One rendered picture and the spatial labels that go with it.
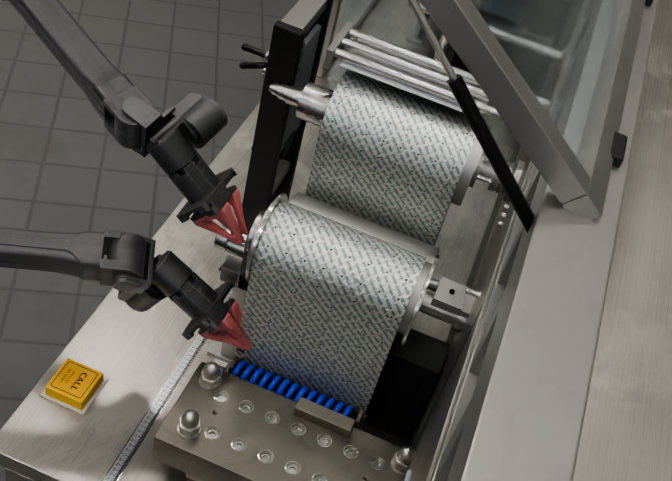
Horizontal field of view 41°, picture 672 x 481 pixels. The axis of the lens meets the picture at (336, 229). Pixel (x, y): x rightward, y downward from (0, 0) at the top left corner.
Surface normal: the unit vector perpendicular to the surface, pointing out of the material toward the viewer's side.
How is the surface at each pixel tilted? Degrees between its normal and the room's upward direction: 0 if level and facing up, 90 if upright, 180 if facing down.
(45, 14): 19
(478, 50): 90
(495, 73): 90
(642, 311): 0
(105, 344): 0
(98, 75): 14
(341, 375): 90
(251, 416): 0
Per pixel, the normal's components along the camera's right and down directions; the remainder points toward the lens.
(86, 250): 0.23, -0.51
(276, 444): 0.20, -0.71
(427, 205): -0.34, 0.62
